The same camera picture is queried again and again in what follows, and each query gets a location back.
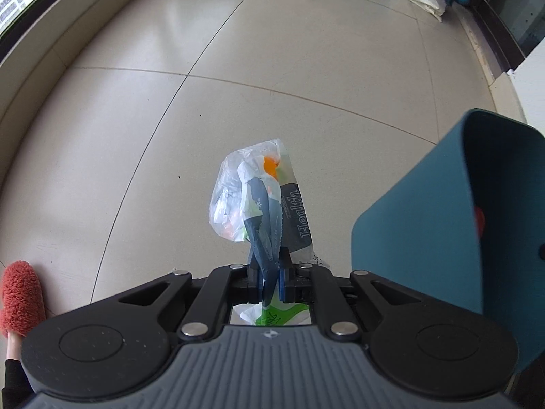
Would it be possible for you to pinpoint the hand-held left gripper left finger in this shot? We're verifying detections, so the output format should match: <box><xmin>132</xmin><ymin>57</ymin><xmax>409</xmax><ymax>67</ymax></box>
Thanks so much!
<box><xmin>117</xmin><ymin>264</ymin><xmax>262</xmax><ymax>342</ymax></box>

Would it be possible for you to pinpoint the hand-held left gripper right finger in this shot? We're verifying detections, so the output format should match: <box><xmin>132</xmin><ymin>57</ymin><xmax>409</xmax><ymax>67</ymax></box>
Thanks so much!
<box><xmin>277</xmin><ymin>247</ymin><xmax>422</xmax><ymax>342</ymax></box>

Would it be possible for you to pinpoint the clear white green plastic wrapper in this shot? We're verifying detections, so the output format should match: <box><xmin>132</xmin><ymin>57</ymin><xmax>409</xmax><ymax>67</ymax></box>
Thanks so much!
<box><xmin>208</xmin><ymin>138</ymin><xmax>328</xmax><ymax>327</ymax></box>

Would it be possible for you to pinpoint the teal plastic trash bin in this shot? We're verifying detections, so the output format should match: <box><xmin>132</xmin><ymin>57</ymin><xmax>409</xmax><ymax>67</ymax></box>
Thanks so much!
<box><xmin>351</xmin><ymin>108</ymin><xmax>545</xmax><ymax>376</ymax></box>

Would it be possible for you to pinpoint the red fluffy slipper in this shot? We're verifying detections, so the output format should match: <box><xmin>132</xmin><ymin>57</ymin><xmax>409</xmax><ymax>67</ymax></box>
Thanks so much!
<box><xmin>0</xmin><ymin>261</ymin><xmax>47</xmax><ymax>336</ymax></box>

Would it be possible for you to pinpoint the dark glass sliding door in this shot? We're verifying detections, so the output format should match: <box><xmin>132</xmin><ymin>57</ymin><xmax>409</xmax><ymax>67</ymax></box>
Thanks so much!
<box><xmin>462</xmin><ymin>0</ymin><xmax>545</xmax><ymax>75</ymax></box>

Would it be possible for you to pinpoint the person's leg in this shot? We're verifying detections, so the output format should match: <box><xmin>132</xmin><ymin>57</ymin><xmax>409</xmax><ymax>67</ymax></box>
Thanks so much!
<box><xmin>0</xmin><ymin>330</ymin><xmax>34</xmax><ymax>405</ymax></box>

